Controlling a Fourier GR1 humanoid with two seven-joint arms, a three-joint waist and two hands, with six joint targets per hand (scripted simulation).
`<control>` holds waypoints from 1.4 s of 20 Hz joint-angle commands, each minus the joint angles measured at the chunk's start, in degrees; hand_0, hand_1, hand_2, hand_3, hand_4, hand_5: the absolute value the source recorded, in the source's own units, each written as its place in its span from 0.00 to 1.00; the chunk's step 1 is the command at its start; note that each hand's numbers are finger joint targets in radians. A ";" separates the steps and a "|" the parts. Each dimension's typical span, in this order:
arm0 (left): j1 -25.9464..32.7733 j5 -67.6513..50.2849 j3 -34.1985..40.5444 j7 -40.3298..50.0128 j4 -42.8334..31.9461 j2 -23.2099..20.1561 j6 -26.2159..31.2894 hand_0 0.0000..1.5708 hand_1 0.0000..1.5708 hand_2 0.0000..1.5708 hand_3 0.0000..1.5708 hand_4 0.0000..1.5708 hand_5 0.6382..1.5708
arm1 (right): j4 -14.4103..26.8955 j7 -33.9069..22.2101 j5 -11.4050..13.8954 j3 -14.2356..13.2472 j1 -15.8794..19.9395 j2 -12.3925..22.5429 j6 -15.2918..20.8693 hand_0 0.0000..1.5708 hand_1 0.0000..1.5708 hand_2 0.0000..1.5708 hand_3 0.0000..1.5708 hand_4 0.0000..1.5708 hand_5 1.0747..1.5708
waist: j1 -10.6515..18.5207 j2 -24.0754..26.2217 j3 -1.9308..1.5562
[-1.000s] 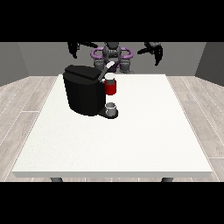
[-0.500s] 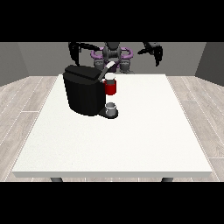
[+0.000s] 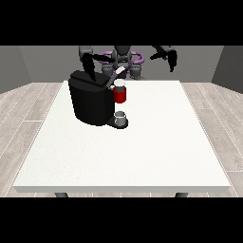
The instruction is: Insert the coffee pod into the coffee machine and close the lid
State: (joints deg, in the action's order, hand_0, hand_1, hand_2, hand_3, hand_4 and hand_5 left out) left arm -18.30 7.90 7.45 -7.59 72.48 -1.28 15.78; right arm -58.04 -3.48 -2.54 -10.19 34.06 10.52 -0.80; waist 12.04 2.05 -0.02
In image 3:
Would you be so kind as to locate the small grey coffee pod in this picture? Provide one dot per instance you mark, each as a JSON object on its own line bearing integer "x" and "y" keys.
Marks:
{"x": 119, "y": 83}

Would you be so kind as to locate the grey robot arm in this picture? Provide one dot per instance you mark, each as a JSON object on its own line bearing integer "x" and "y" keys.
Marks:
{"x": 85, "y": 49}
{"x": 171, "y": 48}

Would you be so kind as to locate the black coffee machine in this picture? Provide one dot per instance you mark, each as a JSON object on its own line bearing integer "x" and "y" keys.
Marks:
{"x": 90, "y": 99}

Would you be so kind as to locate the dark table leg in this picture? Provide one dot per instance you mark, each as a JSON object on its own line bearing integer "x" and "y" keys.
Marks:
{"x": 181, "y": 194}
{"x": 61, "y": 194}

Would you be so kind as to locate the red pod holder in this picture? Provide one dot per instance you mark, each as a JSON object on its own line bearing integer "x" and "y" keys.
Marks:
{"x": 119, "y": 96}

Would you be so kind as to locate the small grey cup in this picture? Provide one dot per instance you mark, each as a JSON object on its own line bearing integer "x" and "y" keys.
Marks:
{"x": 120, "y": 118}

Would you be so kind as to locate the pale grey machine lid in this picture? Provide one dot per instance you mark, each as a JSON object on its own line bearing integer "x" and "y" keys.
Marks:
{"x": 120, "y": 70}

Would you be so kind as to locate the grey robot trunk purple rings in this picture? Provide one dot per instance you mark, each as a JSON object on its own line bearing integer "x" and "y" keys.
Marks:
{"x": 122, "y": 54}

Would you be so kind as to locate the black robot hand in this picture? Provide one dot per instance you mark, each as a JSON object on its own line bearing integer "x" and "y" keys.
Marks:
{"x": 89, "y": 62}
{"x": 172, "y": 58}

